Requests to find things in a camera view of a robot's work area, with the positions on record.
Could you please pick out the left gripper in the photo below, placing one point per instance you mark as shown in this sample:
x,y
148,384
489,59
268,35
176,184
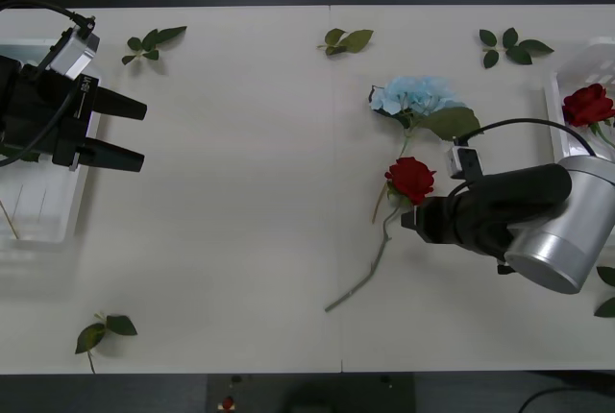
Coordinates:
x,y
62,120

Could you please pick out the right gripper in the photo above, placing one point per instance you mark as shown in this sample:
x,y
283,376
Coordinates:
x,y
432,218

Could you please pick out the red rose with knobbly stem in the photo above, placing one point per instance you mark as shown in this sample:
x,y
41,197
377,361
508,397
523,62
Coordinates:
x,y
413,177

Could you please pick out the red rose with leafy stem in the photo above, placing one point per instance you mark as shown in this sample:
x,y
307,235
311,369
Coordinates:
x,y
586,105

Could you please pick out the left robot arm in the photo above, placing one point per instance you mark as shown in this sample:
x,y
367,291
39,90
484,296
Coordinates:
x,y
86,26

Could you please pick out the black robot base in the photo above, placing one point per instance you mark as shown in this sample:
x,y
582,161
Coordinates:
x,y
307,394

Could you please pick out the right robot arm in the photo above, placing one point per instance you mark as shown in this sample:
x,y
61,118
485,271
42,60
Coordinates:
x,y
552,240

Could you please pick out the shallow white plastic box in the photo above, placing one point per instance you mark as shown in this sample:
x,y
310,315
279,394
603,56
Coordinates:
x,y
586,65
53,201

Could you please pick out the loose green leaf twig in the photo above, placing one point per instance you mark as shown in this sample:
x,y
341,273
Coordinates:
x,y
165,34
120,325
355,41
519,54
607,274

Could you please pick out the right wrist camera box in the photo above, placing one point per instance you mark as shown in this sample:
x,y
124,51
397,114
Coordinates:
x,y
454,161

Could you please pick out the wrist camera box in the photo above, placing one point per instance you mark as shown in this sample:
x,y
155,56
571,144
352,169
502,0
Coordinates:
x,y
72,55
454,161

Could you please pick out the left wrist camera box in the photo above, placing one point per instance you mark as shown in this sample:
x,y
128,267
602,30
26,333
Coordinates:
x,y
72,55

